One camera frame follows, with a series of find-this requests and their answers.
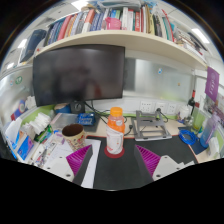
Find beige shelf with books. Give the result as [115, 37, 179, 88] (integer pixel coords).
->
[18, 0, 214, 73]

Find grey flat box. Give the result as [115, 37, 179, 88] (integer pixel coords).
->
[49, 112, 81, 131]

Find black cables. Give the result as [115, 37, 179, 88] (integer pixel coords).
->
[83, 101, 134, 138]

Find purple hanging banner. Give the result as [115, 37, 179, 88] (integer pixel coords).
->
[204, 66, 221, 103]

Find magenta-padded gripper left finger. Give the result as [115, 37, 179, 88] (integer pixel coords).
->
[42, 144, 94, 187]

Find large purple water jug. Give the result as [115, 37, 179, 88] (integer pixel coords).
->
[199, 114, 221, 149]

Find grey metal laptop stand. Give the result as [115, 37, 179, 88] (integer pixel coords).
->
[132, 109, 173, 142]

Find dark wine bottle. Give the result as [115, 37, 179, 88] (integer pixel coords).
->
[187, 89, 197, 108]

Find dark blue mat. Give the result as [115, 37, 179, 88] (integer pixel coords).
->
[189, 134, 209, 156]

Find small blue box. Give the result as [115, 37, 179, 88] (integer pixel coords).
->
[77, 112, 97, 127]

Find black desk mat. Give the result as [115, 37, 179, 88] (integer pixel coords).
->
[92, 134, 198, 191]

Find coiled blue cable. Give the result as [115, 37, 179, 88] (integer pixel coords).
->
[178, 128, 198, 146]

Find white wall socket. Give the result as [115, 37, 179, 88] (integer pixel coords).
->
[154, 102, 166, 114]
[139, 100, 152, 113]
[167, 103, 178, 115]

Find black computer monitor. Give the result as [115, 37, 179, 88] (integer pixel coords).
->
[32, 44, 126, 114]

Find crumpled white plastic bag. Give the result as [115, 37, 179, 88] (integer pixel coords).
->
[207, 135, 221, 158]

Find flat round red coaster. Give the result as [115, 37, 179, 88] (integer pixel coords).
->
[103, 145, 126, 159]

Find blue packet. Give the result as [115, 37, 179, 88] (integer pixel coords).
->
[16, 134, 35, 162]

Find patterned paper cup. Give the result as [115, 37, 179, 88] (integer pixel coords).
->
[61, 123, 88, 151]

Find white cup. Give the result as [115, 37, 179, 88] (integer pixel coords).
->
[179, 105, 191, 121]

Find white tissue pack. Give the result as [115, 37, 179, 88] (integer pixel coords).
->
[29, 112, 54, 143]

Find white written paper sheet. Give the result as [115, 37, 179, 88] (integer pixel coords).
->
[46, 138, 102, 189]

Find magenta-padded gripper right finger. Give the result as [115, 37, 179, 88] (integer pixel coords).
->
[133, 144, 186, 186]

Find orange-capped drink bottle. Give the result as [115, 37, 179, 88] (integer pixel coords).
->
[105, 106, 126, 155]

